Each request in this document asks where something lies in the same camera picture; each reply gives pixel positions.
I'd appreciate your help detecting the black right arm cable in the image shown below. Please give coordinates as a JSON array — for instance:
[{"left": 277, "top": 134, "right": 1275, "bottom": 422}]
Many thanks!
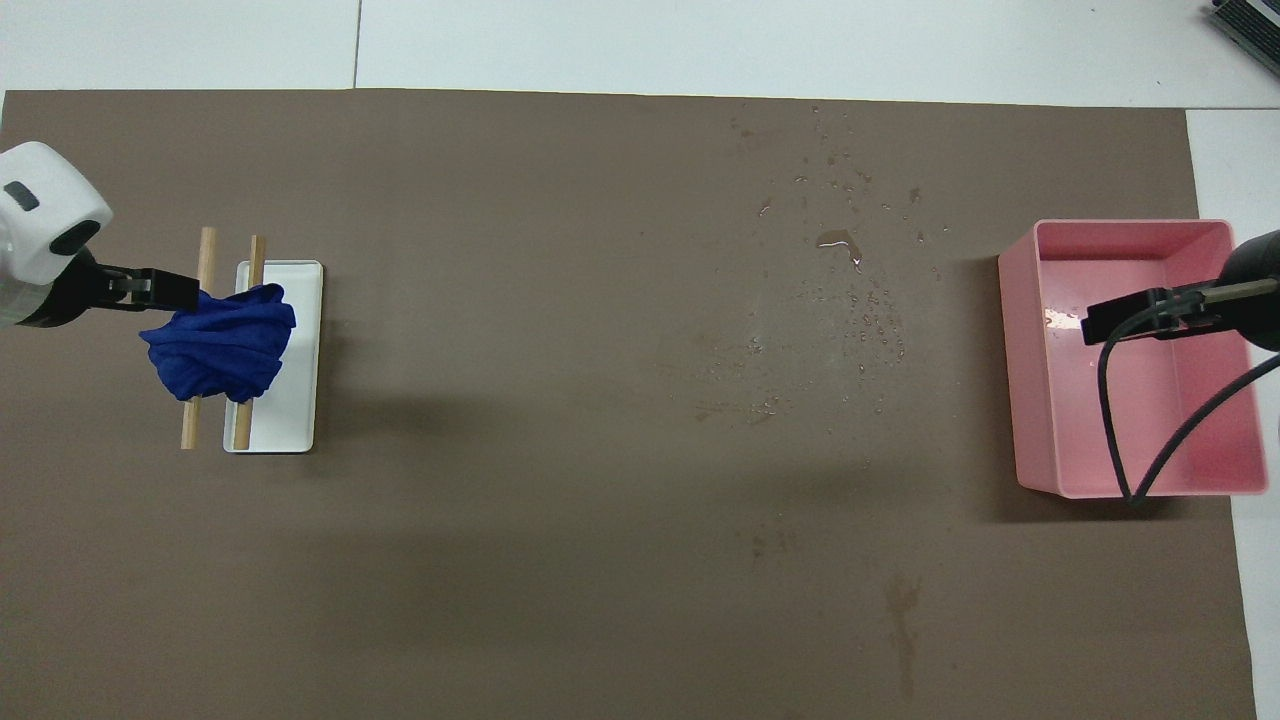
[{"left": 1098, "top": 282, "right": 1280, "bottom": 503}]

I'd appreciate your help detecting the white towel rack stand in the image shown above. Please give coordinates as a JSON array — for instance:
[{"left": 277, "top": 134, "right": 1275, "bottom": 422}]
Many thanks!
[{"left": 222, "top": 260, "right": 325, "bottom": 455}]

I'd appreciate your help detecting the brown paper table mat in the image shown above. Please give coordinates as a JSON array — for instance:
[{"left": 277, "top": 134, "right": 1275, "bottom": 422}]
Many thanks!
[{"left": 0, "top": 88, "right": 1259, "bottom": 720}]

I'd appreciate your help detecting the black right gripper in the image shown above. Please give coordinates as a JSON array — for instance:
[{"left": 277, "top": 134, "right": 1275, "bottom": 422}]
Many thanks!
[{"left": 1082, "top": 230, "right": 1280, "bottom": 351}]

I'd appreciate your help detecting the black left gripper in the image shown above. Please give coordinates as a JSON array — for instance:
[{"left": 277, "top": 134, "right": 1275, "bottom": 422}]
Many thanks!
[{"left": 20, "top": 248, "right": 201, "bottom": 329}]

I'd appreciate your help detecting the dark grey striped device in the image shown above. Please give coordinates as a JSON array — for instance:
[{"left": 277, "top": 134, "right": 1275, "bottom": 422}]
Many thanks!
[{"left": 1205, "top": 0, "right": 1280, "bottom": 51}]

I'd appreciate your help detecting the blue towel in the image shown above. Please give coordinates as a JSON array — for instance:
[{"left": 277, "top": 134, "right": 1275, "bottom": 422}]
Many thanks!
[{"left": 138, "top": 284, "right": 298, "bottom": 405}]

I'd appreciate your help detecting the pink plastic bin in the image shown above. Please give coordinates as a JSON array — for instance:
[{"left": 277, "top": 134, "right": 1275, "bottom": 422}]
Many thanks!
[{"left": 997, "top": 219, "right": 1269, "bottom": 499}]

